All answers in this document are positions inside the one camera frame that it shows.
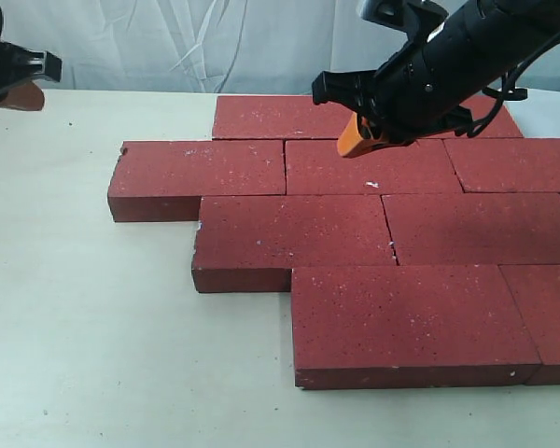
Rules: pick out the front row large red brick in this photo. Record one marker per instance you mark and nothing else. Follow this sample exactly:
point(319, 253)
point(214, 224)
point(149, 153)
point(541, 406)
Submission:
point(407, 327)

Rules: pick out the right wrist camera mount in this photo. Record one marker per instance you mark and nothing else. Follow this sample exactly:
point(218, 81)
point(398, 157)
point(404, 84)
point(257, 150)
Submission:
point(417, 19)

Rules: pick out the third row red brick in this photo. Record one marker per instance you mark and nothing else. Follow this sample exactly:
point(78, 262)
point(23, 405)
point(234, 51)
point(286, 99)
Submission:
point(475, 228)

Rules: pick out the back row right red brick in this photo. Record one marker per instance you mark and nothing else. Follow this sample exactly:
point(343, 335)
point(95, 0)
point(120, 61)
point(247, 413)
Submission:
point(502, 126)

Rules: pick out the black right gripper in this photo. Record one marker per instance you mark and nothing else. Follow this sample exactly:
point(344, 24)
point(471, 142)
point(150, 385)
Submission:
point(417, 93)

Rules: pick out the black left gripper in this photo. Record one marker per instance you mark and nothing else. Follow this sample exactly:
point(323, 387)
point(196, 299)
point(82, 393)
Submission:
point(20, 68)

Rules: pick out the second row right red brick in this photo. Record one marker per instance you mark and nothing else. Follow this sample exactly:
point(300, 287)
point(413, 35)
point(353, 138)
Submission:
point(498, 165)

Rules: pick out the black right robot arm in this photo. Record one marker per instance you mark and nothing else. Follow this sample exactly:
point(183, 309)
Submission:
point(519, 31)

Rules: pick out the back row left red brick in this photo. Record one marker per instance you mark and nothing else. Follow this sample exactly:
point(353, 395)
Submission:
point(277, 117)

